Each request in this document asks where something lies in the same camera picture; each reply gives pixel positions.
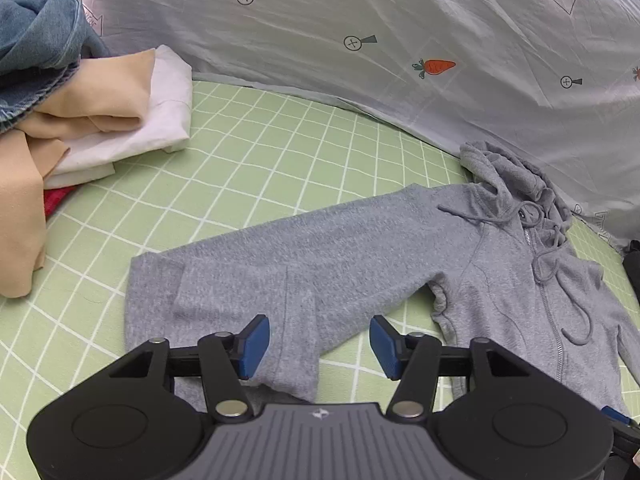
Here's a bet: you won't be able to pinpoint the grey zip hoodie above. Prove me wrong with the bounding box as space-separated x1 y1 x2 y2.
125 141 640 411

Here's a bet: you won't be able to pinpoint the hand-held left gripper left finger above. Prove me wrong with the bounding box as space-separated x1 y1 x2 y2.
107 314 271 424

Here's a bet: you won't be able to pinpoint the white garment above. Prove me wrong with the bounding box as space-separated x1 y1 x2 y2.
45 44 194 191

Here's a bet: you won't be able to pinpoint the carrot printed pale sheet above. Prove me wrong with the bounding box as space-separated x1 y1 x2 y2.
80 0 640 252

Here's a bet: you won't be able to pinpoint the green grid mat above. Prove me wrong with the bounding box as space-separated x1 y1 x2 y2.
0 77 640 480

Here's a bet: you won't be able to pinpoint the black folded garment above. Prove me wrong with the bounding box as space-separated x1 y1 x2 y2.
622 240 640 307

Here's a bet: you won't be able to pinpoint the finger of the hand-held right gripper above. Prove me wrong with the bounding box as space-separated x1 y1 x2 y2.
601 406 640 441

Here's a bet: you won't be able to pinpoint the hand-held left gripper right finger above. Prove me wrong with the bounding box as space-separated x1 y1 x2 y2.
369 314 531 424

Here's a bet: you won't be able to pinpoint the beige garment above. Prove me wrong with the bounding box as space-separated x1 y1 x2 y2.
0 49 156 300

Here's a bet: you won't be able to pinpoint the blue denim jeans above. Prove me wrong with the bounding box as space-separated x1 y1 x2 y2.
0 0 111 134

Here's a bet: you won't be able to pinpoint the red garment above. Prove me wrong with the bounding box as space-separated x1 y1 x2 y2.
44 185 79 219

